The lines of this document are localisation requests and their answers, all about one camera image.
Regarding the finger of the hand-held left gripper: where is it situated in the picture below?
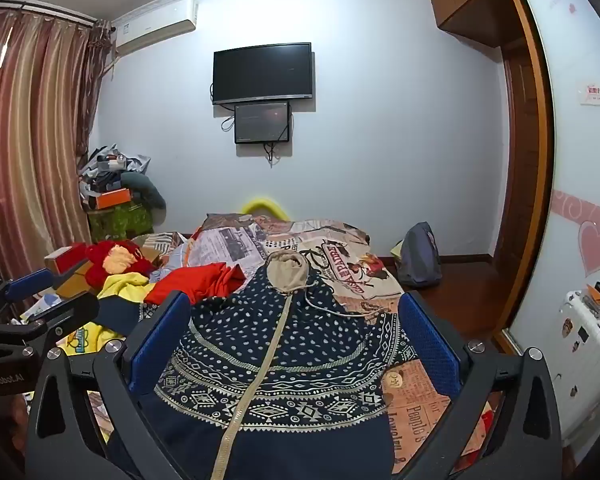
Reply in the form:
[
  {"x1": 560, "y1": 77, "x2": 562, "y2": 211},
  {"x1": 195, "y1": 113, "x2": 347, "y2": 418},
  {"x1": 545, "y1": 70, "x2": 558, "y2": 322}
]
[
  {"x1": 0, "y1": 259, "x2": 89, "y2": 322},
  {"x1": 0, "y1": 293, "x2": 101, "y2": 357}
]

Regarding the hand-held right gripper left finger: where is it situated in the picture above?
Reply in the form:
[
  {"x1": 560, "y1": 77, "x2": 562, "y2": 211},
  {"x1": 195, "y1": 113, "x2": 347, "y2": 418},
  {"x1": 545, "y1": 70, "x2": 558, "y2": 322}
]
[{"x1": 24, "y1": 290, "x2": 193, "y2": 480}]

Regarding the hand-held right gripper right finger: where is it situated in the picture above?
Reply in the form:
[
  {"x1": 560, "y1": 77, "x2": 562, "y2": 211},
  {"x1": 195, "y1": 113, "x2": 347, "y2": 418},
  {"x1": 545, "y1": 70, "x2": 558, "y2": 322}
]
[{"x1": 397, "y1": 290, "x2": 566, "y2": 480}]

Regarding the navy patterned knit sweater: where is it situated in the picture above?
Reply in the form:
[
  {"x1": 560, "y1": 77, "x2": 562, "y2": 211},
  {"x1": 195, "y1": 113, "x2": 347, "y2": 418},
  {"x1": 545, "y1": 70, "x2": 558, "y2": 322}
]
[{"x1": 97, "y1": 251, "x2": 433, "y2": 480}]

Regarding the brown cardboard box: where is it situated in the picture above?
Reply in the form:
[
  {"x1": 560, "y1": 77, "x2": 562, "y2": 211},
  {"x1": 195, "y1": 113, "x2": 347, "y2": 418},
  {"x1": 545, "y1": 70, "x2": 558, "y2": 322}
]
[{"x1": 44, "y1": 246, "x2": 97, "y2": 297}]

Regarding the yellow garment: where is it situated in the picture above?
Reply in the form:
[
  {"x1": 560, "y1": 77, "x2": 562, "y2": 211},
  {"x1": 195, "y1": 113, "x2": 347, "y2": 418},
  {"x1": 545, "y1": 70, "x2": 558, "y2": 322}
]
[{"x1": 55, "y1": 272, "x2": 157, "y2": 357}]

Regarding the red garment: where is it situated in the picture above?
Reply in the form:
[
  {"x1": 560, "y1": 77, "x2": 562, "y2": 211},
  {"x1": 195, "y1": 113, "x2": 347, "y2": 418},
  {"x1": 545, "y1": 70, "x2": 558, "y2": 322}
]
[{"x1": 144, "y1": 262, "x2": 247, "y2": 307}]

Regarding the light blue striped cloth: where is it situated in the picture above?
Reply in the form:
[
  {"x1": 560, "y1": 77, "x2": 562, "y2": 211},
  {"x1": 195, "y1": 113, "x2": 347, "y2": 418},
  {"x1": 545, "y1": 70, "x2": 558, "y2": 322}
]
[{"x1": 147, "y1": 232, "x2": 201, "y2": 284}]

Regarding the grey backpack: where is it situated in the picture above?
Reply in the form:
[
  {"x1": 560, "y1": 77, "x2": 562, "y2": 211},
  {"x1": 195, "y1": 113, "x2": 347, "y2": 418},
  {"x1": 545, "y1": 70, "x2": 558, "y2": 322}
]
[{"x1": 396, "y1": 221, "x2": 444, "y2": 289}]

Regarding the green patterned cloth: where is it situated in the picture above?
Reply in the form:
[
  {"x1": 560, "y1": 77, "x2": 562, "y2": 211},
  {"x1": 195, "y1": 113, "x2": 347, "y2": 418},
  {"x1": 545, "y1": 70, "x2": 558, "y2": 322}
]
[{"x1": 87, "y1": 202, "x2": 154, "y2": 244}]

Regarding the printed bed sheet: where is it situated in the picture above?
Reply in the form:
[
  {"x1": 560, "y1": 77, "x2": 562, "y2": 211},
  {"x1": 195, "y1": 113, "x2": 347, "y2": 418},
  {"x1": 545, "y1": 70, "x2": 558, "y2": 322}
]
[{"x1": 130, "y1": 212, "x2": 481, "y2": 480}]

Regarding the orange box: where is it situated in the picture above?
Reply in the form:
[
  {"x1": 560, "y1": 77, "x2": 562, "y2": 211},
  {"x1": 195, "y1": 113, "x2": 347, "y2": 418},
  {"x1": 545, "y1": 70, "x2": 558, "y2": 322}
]
[{"x1": 95, "y1": 187, "x2": 132, "y2": 210}]

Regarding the pile of clutter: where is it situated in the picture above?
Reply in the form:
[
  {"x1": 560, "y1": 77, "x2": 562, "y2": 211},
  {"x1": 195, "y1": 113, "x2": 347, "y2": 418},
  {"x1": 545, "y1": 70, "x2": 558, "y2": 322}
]
[{"x1": 77, "y1": 144, "x2": 151, "y2": 209}]

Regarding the grey teal cushion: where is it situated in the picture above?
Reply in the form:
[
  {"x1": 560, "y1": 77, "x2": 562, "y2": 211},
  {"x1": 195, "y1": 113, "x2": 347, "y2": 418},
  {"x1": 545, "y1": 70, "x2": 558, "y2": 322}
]
[{"x1": 122, "y1": 170, "x2": 167, "y2": 212}]

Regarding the striped brown curtain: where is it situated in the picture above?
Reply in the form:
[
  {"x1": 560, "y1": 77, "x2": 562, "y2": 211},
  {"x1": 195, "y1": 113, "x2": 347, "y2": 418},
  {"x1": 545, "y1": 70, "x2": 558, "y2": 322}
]
[{"x1": 0, "y1": 6, "x2": 114, "y2": 273}]

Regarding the yellow curved headboard piece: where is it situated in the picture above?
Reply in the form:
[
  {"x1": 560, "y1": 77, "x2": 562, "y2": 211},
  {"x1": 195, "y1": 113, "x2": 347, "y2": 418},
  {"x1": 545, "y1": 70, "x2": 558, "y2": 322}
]
[{"x1": 241, "y1": 198, "x2": 287, "y2": 221}]

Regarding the wooden door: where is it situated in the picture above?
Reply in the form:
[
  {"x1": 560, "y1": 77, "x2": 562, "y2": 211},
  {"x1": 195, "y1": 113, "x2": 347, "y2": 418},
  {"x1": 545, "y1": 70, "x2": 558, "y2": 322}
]
[{"x1": 494, "y1": 44, "x2": 542, "y2": 282}]

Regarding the white air conditioner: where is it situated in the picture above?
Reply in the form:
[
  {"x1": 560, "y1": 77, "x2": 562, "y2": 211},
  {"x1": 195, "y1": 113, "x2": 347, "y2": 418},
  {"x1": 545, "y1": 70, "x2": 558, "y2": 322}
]
[{"x1": 112, "y1": 0, "x2": 200, "y2": 57}]

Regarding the wooden overhead cabinet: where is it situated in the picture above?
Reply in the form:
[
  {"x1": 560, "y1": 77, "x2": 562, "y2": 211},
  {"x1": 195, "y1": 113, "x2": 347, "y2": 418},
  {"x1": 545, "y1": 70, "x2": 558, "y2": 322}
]
[{"x1": 428, "y1": 0, "x2": 512, "y2": 49}]

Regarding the black television cable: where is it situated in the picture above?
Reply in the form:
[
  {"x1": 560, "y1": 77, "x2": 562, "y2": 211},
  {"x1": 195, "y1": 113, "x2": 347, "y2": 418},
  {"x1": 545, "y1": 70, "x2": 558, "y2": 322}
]
[{"x1": 209, "y1": 82, "x2": 237, "y2": 132}]

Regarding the small black wall monitor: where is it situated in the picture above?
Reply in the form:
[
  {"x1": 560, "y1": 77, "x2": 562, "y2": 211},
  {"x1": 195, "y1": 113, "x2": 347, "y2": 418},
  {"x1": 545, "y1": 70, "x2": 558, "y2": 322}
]
[{"x1": 234, "y1": 102, "x2": 292, "y2": 145}]

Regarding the black wall television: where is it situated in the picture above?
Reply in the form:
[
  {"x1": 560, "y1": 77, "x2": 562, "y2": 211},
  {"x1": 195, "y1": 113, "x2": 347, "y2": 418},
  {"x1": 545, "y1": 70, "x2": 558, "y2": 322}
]
[{"x1": 212, "y1": 42, "x2": 314, "y2": 106}]

